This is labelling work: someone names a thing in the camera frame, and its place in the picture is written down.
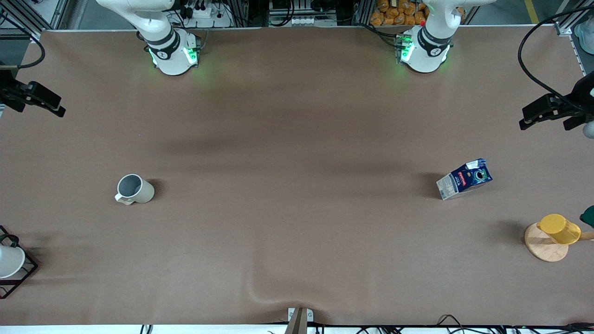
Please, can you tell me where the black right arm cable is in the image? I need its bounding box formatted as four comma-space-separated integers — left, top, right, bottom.
0, 12, 46, 71

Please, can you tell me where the white cup in rack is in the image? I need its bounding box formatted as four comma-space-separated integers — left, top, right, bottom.
0, 244, 26, 279

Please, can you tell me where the metal table bracket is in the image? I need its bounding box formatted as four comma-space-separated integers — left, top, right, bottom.
284, 307, 314, 334

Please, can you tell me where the pale grey rounded object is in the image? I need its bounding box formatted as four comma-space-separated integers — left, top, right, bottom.
575, 21, 594, 55

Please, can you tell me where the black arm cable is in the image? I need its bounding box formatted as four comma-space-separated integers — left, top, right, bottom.
517, 4, 594, 115
0, 12, 46, 71

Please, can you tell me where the bundle of black floor cables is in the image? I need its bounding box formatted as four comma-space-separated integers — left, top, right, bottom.
436, 314, 594, 334

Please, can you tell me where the blue milk carton green cap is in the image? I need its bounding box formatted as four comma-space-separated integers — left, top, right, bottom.
436, 158, 493, 201

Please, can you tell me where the black wire rack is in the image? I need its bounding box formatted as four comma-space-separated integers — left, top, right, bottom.
0, 225, 39, 299

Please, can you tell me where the white mug with grey inside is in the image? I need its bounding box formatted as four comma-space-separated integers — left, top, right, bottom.
114, 173, 155, 206

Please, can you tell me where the white power strip with plugs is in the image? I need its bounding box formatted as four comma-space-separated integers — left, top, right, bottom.
179, 0, 233, 28

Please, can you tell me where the round wooden stand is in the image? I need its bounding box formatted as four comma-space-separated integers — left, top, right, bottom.
524, 222, 594, 263

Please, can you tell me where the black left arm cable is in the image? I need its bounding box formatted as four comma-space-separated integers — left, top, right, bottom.
517, 4, 594, 115

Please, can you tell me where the yellow plastic cup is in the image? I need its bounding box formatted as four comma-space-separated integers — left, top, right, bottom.
536, 213, 582, 245

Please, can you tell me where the aluminium frame profile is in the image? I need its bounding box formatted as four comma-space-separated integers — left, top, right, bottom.
0, 0, 71, 32
554, 4, 594, 75

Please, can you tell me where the pile of orange buns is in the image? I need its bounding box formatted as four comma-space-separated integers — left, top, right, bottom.
369, 0, 466, 27

